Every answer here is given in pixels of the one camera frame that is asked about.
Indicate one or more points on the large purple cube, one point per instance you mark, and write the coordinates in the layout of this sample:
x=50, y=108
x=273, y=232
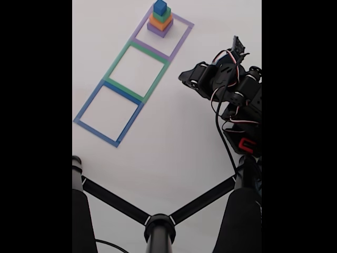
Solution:
x=158, y=33

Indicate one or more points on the orange cube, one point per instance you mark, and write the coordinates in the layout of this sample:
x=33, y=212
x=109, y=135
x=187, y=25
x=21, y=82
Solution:
x=156, y=24

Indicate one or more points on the green cube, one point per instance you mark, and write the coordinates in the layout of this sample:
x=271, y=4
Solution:
x=159, y=17

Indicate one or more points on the small blue cube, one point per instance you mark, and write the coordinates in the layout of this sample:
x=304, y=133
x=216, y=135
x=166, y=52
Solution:
x=159, y=6

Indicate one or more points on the purple tape square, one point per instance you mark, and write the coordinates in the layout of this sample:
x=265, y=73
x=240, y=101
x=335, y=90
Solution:
x=181, y=37

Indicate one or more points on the red table clamp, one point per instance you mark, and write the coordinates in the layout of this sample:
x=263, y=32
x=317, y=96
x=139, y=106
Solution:
x=246, y=145

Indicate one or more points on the green tape square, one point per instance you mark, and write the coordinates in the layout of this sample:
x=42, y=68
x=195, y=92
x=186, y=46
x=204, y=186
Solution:
x=116, y=62

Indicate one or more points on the blue tape square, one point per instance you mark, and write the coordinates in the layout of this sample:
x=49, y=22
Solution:
x=88, y=104

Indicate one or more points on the black tripod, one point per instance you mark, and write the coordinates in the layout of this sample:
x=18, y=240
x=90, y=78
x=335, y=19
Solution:
x=159, y=232

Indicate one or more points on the black gripper camera board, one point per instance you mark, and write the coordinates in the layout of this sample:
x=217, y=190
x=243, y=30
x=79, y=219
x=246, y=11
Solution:
x=238, y=48

